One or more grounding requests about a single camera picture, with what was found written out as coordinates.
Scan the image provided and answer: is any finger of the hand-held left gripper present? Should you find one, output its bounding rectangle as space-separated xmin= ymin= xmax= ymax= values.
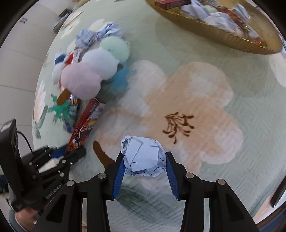
xmin=33 ymin=147 xmax=87 ymax=201
xmin=21 ymin=145 xmax=68 ymax=168

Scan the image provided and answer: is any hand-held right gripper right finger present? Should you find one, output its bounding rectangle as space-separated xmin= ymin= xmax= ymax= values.
xmin=165 ymin=151 xmax=261 ymax=232

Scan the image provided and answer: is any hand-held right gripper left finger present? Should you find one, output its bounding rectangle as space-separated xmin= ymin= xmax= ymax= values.
xmin=33 ymin=152 xmax=125 ymax=232

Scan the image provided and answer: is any white paper ball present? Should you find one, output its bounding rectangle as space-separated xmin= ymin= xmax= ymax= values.
xmin=120 ymin=136 xmax=167 ymax=178

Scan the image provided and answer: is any gold woven tray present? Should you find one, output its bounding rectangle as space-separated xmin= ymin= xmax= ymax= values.
xmin=145 ymin=0 xmax=283 ymax=55

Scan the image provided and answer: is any person's left forearm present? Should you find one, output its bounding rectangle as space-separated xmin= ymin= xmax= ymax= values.
xmin=8 ymin=211 xmax=24 ymax=232

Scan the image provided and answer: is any person's left hand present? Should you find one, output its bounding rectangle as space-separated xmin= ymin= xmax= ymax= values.
xmin=14 ymin=208 xmax=39 ymax=232

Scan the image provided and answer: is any floral green blanket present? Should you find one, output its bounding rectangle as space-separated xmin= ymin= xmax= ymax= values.
xmin=32 ymin=0 xmax=286 ymax=232

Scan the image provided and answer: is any blue checkered wrapper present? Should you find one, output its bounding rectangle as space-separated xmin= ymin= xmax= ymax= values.
xmin=64 ymin=105 xmax=78 ymax=133

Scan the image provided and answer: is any long red snack box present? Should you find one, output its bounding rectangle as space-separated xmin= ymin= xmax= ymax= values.
xmin=68 ymin=98 xmax=105 ymax=153

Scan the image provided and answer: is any shiny snack packet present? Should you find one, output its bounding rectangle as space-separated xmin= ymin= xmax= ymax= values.
xmin=67 ymin=94 xmax=81 ymax=107

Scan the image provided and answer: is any pink plush ball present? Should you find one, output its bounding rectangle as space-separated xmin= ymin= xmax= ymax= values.
xmin=61 ymin=62 xmax=101 ymax=100

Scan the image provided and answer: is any small white plush ball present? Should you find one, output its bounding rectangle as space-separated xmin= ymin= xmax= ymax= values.
xmin=52 ymin=62 xmax=65 ymax=84

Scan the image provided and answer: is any blue plush toy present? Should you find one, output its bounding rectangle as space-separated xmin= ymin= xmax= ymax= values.
xmin=110 ymin=64 xmax=137 ymax=90

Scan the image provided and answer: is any small blue plush ball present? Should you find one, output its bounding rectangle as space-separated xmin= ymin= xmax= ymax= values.
xmin=55 ymin=52 xmax=67 ymax=65

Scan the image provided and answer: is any red snack packet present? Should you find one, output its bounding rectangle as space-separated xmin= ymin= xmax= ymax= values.
xmin=65 ymin=48 xmax=84 ymax=65

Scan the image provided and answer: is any crumpled blue-lined paper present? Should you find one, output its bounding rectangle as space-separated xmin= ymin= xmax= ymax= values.
xmin=75 ymin=22 xmax=124 ymax=48

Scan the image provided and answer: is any pile of crumpled papers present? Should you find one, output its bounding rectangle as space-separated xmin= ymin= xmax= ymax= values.
xmin=181 ymin=0 xmax=251 ymax=34

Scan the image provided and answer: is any orange snack packet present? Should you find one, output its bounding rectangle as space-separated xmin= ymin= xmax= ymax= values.
xmin=221 ymin=7 xmax=266 ymax=45

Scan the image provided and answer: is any black cable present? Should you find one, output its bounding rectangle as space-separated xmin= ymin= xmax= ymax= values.
xmin=17 ymin=131 xmax=35 ymax=153

